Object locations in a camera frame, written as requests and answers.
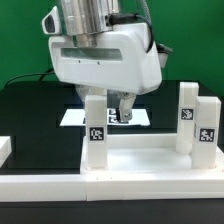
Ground white L-shaped obstacle fence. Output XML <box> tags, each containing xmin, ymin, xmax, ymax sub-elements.
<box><xmin>0</xmin><ymin>135</ymin><xmax>224</xmax><ymax>203</ymax></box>

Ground fiducial marker sheet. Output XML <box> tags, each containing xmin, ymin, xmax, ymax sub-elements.
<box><xmin>60</xmin><ymin>108</ymin><xmax>150</xmax><ymax>126</ymax></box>

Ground black cable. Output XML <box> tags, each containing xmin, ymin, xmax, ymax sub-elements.
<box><xmin>4</xmin><ymin>68</ymin><xmax>56</xmax><ymax>88</ymax></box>

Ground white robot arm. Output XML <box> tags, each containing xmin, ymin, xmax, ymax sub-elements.
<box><xmin>42</xmin><ymin>0</ymin><xmax>172</xmax><ymax>122</ymax></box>

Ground white desk tabletop panel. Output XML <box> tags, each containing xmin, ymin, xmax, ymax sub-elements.
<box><xmin>79</xmin><ymin>132</ymin><xmax>224</xmax><ymax>175</ymax></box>

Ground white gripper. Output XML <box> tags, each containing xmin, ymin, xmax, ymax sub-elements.
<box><xmin>48</xmin><ymin>23</ymin><xmax>172</xmax><ymax>122</ymax></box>

